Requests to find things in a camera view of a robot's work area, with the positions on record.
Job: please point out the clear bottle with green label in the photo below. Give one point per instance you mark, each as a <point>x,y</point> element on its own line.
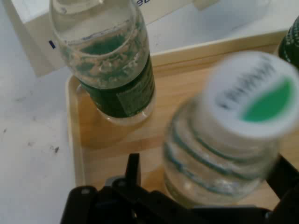
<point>109,70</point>
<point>290,46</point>

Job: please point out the light wooden tray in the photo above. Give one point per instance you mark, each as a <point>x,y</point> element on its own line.
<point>177,77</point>

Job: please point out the white cardboard box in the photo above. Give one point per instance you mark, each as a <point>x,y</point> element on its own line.
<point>39,51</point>

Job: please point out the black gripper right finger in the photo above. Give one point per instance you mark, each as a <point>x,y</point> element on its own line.
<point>288,186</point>

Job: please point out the clear bottle with white cap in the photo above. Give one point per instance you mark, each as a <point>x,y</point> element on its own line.
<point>247,98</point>

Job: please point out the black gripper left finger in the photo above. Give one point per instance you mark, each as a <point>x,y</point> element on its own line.
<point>121,200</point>

